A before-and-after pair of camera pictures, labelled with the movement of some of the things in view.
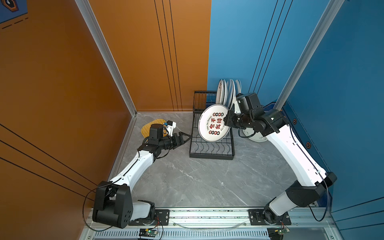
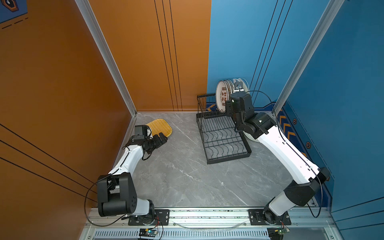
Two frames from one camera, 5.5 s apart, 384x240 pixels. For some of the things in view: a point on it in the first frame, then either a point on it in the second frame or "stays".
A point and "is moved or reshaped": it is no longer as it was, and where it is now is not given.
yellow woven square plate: (146, 129) stays
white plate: (238, 84) is moved or reshaped
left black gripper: (181, 140) -> (158, 141)
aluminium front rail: (223, 218) stays
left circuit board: (148, 232) stays
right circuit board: (277, 233) stays
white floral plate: (258, 137) stays
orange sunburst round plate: (219, 92) -> (228, 85)
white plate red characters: (211, 126) -> (222, 95)
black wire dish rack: (222, 149) is moved or reshaped
